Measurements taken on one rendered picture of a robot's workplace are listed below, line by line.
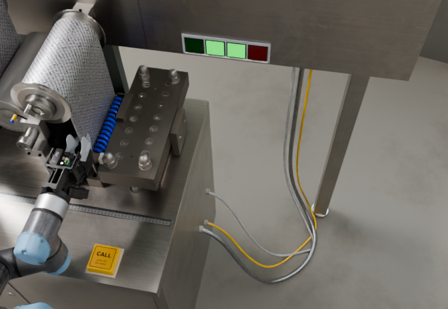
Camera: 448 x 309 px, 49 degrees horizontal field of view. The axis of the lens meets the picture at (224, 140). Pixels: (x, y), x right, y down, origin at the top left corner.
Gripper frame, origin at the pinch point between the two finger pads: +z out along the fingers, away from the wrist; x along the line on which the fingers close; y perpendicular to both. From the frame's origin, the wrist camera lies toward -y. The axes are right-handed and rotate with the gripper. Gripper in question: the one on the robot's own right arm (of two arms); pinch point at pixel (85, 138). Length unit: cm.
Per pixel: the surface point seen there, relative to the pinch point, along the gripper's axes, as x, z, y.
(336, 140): -72, 47, -47
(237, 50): -36.3, 30.0, 9.7
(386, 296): -106, 13, -109
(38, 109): 5.8, -4.5, 16.4
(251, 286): -47, 7, -109
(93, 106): -0.3, 8.2, 3.8
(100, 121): -0.2, 9.2, -3.9
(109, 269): -12.7, -28.0, -16.6
